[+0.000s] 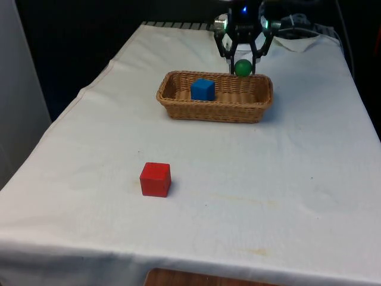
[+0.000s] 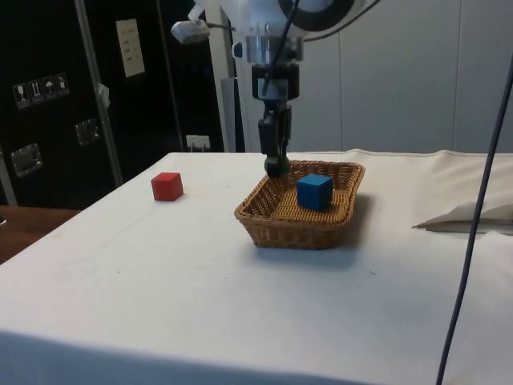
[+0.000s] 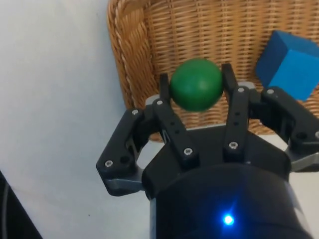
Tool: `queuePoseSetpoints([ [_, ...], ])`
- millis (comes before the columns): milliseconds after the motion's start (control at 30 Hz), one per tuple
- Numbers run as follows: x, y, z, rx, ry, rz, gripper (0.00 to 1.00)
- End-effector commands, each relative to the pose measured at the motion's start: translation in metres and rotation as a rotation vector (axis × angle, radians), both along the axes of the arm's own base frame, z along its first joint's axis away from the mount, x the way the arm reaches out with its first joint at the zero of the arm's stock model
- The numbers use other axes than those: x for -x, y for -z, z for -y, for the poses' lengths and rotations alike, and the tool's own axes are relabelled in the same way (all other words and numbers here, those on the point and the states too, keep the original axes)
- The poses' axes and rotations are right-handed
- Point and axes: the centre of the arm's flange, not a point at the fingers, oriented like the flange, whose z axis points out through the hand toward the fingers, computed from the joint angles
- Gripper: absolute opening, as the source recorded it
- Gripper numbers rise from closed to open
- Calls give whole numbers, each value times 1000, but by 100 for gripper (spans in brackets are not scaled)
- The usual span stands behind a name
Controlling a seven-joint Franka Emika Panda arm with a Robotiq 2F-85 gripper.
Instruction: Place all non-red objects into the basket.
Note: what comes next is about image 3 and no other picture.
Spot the blue cube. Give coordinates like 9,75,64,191
256,30,319,102

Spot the green ball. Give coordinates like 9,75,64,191
169,58,223,112

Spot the wicker basket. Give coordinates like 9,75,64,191
106,0,319,143

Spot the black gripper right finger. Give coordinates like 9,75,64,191
221,63,319,173

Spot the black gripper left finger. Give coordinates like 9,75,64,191
96,73,200,198

